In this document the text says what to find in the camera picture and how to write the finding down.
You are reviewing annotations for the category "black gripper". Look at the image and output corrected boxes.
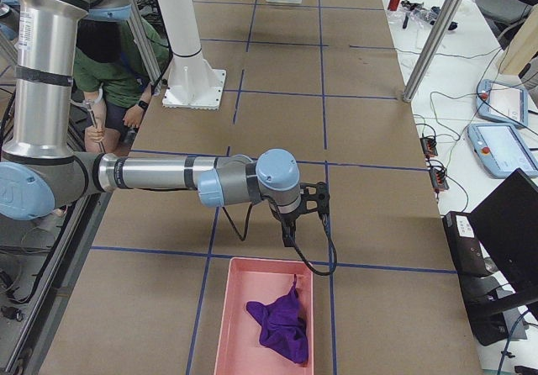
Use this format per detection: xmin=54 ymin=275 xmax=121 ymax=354
xmin=271 ymin=207 xmax=304 ymax=247

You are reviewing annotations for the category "purple cloth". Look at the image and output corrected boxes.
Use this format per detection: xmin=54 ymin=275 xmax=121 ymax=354
xmin=245 ymin=277 xmax=309 ymax=364

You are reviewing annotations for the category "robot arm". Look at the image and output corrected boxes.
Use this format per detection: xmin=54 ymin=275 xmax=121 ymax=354
xmin=1 ymin=0 xmax=306 ymax=247

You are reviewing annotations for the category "black desktop box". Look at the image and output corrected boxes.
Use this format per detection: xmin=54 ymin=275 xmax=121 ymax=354
xmin=442 ymin=211 xmax=491 ymax=277

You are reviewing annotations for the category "pink plastic bin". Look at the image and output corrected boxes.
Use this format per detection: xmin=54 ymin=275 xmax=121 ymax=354
xmin=214 ymin=257 xmax=314 ymax=374

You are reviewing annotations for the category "black monitor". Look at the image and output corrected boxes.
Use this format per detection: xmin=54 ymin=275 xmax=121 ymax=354
xmin=468 ymin=168 xmax=537 ymax=293

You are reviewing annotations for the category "near teach pendant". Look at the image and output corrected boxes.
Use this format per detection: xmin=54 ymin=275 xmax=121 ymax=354
xmin=467 ymin=123 xmax=537 ymax=178

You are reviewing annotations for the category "teach pendant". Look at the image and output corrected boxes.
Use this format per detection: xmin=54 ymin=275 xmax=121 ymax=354
xmin=476 ymin=79 xmax=529 ymax=128
xmin=467 ymin=123 xmax=537 ymax=178

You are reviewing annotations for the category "seated person green shirt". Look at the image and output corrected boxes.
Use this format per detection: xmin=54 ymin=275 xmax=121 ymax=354
xmin=73 ymin=19 xmax=152 ymax=156

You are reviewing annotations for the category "far teach pendant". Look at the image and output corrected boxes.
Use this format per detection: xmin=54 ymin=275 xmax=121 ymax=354
xmin=476 ymin=79 xmax=529 ymax=128

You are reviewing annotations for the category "crumpled clear plastic bag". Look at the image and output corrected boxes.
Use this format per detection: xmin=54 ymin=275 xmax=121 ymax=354
xmin=400 ymin=0 xmax=440 ymax=29

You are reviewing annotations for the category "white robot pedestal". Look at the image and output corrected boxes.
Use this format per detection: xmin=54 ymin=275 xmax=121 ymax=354
xmin=157 ymin=0 xmax=226 ymax=110

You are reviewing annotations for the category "aluminium frame post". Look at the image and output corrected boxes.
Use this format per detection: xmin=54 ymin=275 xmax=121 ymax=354
xmin=402 ymin=0 xmax=462 ymax=103

